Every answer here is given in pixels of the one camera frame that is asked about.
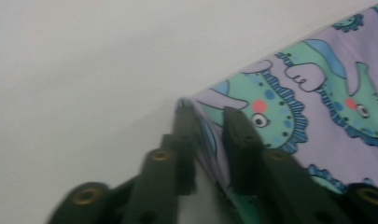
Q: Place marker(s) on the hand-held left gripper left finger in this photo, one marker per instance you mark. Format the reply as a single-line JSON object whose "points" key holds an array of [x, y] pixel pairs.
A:
{"points": [[186, 161]]}

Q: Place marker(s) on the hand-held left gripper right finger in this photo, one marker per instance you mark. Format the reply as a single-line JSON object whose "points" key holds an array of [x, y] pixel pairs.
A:
{"points": [[244, 155]]}

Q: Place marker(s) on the lilac seahorse print garment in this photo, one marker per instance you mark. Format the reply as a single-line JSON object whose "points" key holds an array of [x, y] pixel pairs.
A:
{"points": [[317, 140]]}

